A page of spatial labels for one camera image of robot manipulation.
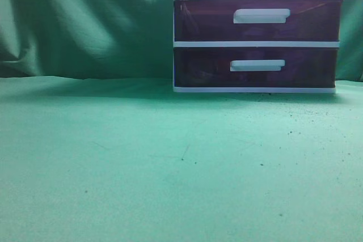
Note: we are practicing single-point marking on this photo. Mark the translucent purple drawer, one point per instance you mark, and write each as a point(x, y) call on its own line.
point(257, 20)
point(255, 67)

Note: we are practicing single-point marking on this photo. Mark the green cloth cover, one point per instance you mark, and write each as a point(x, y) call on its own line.
point(96, 146)

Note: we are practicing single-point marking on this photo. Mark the white plastic drawer cabinet frame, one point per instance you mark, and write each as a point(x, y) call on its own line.
point(253, 44)

